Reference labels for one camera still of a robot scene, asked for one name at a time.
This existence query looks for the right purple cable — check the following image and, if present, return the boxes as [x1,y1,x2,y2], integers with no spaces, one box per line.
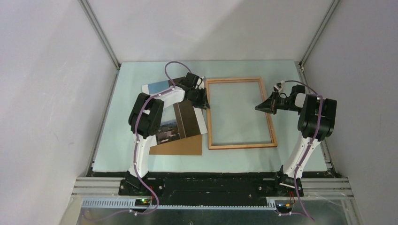
[283,80,324,222]

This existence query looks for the clear acrylic sheet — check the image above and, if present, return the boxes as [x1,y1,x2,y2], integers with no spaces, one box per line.
[208,81,273,146]

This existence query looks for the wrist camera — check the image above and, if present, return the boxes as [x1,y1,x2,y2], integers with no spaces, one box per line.
[273,81,285,93]
[197,76,206,89]

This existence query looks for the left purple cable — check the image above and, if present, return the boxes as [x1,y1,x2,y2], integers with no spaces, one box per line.
[130,60,192,216]

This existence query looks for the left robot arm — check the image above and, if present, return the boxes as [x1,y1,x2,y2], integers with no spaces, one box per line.
[125,72,210,195]

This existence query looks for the aluminium corner post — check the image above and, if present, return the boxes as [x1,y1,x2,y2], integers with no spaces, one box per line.
[78,0,121,70]
[299,0,341,71]

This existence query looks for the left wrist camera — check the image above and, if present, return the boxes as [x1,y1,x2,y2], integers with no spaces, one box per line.
[197,76,206,89]

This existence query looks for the left aluminium corner post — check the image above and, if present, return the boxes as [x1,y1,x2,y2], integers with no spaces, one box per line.
[78,0,121,70]

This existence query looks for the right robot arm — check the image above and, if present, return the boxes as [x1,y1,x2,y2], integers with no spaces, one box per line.
[255,82,337,196]

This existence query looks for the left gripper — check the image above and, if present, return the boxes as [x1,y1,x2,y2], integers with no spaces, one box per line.
[190,87,210,110]

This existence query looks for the right aluminium corner post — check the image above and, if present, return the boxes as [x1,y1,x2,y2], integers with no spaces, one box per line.
[299,0,341,71]

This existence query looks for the grey slotted cable duct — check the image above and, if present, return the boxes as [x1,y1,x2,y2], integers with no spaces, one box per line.
[82,198,276,210]

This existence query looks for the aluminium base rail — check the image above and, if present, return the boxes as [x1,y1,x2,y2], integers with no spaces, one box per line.
[71,177,354,200]

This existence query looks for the brown backing board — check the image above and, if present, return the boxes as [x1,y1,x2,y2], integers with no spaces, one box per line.
[149,135,203,156]

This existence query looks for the purple cable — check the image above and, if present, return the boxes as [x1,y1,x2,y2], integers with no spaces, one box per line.
[130,60,192,216]
[283,80,324,222]

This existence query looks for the landscape photo print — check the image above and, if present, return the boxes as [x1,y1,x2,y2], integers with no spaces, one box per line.
[147,77,207,146]

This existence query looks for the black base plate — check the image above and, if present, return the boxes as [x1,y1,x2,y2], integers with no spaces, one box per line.
[118,172,304,207]

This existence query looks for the wooden picture frame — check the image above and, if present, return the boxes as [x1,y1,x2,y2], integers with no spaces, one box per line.
[205,77,278,150]

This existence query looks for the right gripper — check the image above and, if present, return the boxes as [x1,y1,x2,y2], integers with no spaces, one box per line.
[254,90,301,115]

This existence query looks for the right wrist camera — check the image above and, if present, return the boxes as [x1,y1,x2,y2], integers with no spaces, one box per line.
[273,81,285,93]

